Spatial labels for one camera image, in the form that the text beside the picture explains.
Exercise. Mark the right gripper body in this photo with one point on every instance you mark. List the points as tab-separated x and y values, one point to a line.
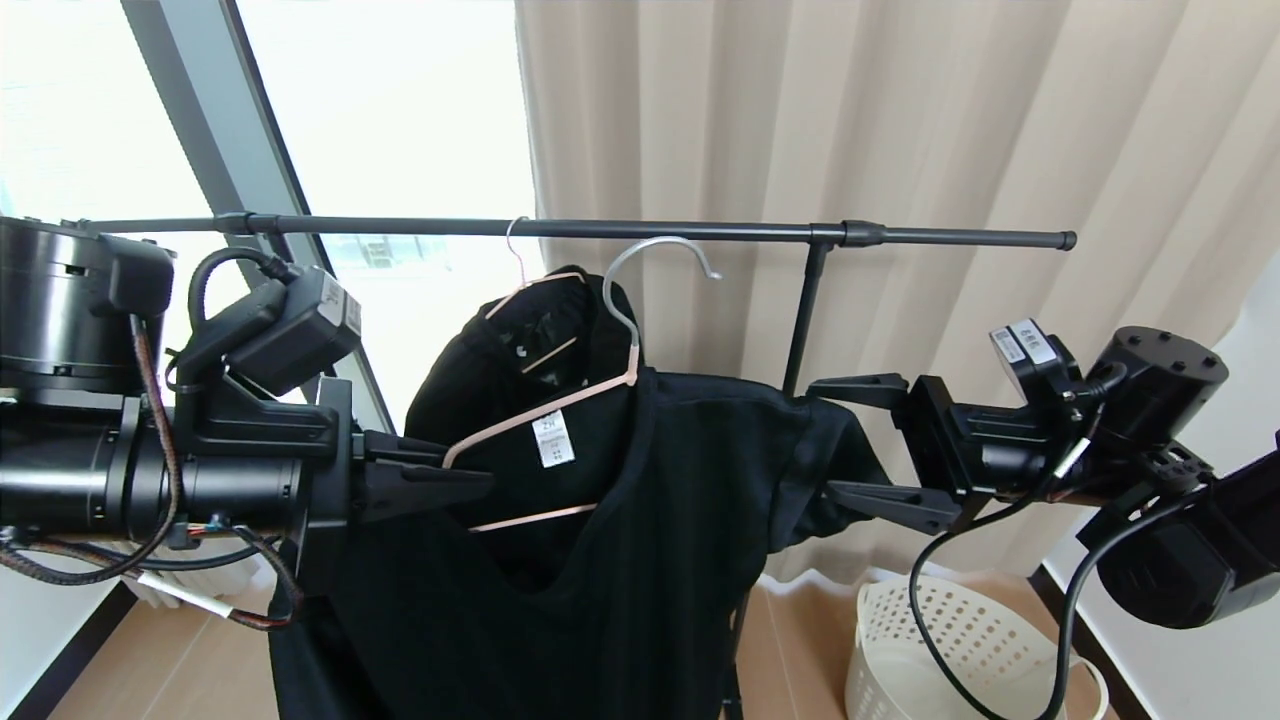
1000	450

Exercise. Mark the black shorts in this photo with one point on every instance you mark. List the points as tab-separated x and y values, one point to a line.
470	390

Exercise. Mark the window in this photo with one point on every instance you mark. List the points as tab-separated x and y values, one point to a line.
400	110

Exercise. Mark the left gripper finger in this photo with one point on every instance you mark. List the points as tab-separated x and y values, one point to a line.
420	488
400	452

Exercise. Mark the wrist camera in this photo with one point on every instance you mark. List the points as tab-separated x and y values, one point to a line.
1035	365
300	330

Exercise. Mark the pink clothes hanger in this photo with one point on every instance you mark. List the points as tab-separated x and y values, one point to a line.
610	290
512	250

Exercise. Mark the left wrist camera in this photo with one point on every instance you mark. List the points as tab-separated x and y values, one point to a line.
300	330

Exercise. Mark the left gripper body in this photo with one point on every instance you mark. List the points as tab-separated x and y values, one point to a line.
230	495

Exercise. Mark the white laundry basket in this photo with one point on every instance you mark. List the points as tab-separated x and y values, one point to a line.
960	640

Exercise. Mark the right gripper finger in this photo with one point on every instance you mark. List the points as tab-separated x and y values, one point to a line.
860	388
900	505

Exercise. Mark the beige curtain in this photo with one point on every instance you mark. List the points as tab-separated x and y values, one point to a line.
245	578
900	120

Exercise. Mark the black shirt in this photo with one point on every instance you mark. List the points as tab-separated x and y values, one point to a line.
620	600

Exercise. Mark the black clothes rack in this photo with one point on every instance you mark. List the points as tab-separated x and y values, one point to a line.
700	231

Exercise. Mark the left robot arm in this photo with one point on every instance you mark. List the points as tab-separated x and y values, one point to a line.
60	300

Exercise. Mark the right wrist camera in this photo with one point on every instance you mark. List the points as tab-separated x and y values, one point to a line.
1035	365

